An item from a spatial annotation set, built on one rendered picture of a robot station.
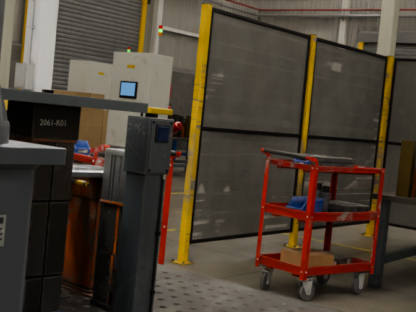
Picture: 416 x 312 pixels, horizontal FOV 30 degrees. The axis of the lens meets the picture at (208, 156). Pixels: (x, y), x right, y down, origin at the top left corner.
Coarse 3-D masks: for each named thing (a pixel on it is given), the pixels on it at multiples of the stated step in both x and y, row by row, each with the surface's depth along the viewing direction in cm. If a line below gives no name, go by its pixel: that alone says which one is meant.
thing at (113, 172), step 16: (112, 160) 173; (112, 176) 173; (112, 192) 173; (112, 208) 173; (112, 224) 173; (112, 240) 173; (96, 256) 176; (112, 256) 172; (96, 272) 176; (112, 272) 172; (96, 288) 177; (112, 288) 172; (96, 304) 175; (112, 304) 172
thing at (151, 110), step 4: (148, 108) 152; (152, 108) 151; (156, 108) 152; (160, 108) 153; (164, 108) 154; (148, 112) 152; (152, 112) 151; (156, 112) 152; (160, 112) 153; (164, 112) 154; (168, 112) 155; (172, 112) 155; (148, 116) 154; (152, 116) 154; (156, 116) 155
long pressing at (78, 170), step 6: (72, 168) 181; (78, 168) 183; (84, 168) 185; (90, 168) 187; (96, 168) 188; (102, 168) 190; (72, 174) 173; (78, 174) 174; (84, 174) 175; (90, 174) 176; (96, 174) 178; (102, 174) 179
